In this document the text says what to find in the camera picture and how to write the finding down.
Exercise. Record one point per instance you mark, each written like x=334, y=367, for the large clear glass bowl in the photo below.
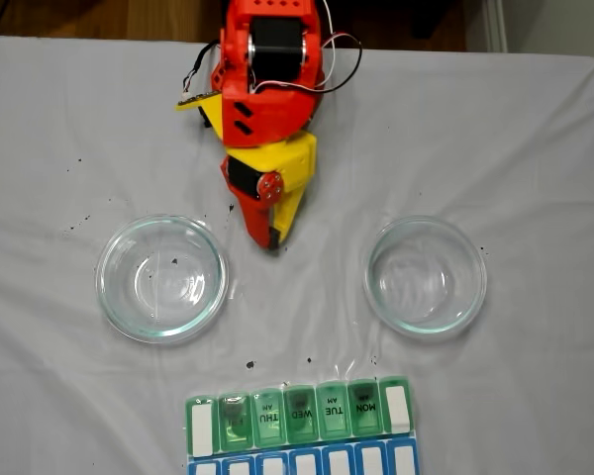
x=124, y=307

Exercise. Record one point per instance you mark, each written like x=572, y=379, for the weekly pill organizer box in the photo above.
x=336, y=462

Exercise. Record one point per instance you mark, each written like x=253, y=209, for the small clear glass bowl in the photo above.
x=425, y=277

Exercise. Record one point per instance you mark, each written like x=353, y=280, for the white tablecloth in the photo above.
x=475, y=148

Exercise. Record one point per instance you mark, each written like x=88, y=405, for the camera board on yellow mount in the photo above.
x=213, y=111

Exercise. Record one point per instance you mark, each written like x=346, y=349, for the white baseboard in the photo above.
x=497, y=25

